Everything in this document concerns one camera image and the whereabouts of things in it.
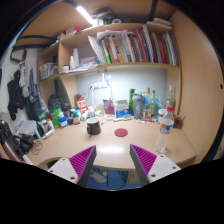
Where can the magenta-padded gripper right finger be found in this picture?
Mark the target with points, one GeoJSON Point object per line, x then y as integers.
{"type": "Point", "coordinates": [163, 166]}

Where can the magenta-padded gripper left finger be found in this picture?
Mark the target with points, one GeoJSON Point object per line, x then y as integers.
{"type": "Point", "coordinates": [60, 168]}

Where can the clear red-capped water bottle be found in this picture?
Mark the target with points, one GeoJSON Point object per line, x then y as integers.
{"type": "Point", "coordinates": [165, 128]}

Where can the blue-capped white bottle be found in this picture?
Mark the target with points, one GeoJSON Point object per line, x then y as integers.
{"type": "Point", "coordinates": [63, 121]}

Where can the brown cup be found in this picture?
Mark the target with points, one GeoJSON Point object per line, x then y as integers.
{"type": "Point", "coordinates": [178, 121]}

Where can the green plastic bottle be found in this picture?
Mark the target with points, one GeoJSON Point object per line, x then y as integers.
{"type": "Point", "coordinates": [55, 119]}

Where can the white marker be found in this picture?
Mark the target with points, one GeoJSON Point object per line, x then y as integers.
{"type": "Point", "coordinates": [141, 121]}

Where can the white-lidded brown jar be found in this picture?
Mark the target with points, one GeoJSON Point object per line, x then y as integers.
{"type": "Point", "coordinates": [161, 115]}

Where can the green-capped dark small bottle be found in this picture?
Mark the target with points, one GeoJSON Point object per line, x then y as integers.
{"type": "Point", "coordinates": [76, 118]}

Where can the black bag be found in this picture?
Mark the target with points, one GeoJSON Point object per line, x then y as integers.
{"type": "Point", "coordinates": [15, 141]}

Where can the black mug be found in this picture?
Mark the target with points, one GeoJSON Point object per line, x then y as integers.
{"type": "Point", "coordinates": [94, 127]}

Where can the flat round red coaster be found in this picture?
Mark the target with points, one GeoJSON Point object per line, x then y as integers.
{"type": "Point", "coordinates": [121, 132]}

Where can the yellow-capped clear glass bottle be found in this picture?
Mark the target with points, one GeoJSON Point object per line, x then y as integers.
{"type": "Point", "coordinates": [147, 106]}

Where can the green-capped clear bottle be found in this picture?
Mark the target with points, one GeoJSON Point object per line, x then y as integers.
{"type": "Point", "coordinates": [153, 105]}

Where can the light blue hairbrush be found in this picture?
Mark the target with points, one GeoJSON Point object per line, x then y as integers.
{"type": "Point", "coordinates": [122, 117]}

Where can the white pill bottle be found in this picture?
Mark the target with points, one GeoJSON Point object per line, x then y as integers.
{"type": "Point", "coordinates": [91, 112]}

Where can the grey shaker bottle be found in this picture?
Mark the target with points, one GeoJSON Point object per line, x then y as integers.
{"type": "Point", "coordinates": [137, 107]}

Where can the red and white can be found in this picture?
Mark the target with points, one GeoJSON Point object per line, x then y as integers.
{"type": "Point", "coordinates": [81, 106]}

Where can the black case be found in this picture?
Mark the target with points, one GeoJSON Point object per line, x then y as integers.
{"type": "Point", "coordinates": [55, 102]}

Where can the tall clear white-capped bottle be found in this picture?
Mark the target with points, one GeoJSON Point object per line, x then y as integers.
{"type": "Point", "coordinates": [170, 98]}

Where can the green glass bottle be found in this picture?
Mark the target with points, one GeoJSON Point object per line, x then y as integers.
{"type": "Point", "coordinates": [132, 103]}

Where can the blue and white box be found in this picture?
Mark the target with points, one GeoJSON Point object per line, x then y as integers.
{"type": "Point", "coordinates": [122, 108]}

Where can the pink pouch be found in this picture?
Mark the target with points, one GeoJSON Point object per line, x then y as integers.
{"type": "Point", "coordinates": [108, 106]}

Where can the hanging dark clothes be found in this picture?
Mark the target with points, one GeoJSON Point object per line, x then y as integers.
{"type": "Point", "coordinates": [20, 90]}

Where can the white power strip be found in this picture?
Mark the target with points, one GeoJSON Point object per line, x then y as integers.
{"type": "Point", "coordinates": [99, 85]}

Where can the wooden shelf unit with books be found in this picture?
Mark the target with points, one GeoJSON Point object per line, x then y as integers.
{"type": "Point", "coordinates": [83, 38]}

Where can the ceiling tube light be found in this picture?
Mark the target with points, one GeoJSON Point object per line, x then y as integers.
{"type": "Point", "coordinates": [85, 14]}

